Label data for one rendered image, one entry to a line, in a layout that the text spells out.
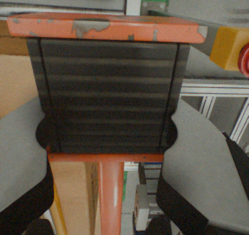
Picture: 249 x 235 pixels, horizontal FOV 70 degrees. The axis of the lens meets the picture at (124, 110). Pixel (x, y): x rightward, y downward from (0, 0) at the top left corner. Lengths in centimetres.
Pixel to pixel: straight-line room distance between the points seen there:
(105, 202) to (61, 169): 21
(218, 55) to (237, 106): 116
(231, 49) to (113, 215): 31
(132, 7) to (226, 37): 40
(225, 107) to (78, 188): 127
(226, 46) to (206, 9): 105
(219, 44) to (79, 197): 42
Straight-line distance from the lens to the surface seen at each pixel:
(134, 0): 71
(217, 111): 149
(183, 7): 137
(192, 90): 130
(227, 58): 38
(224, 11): 148
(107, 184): 16
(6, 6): 86
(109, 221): 21
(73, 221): 53
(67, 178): 39
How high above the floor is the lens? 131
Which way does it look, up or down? 59 degrees down
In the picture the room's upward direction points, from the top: 176 degrees clockwise
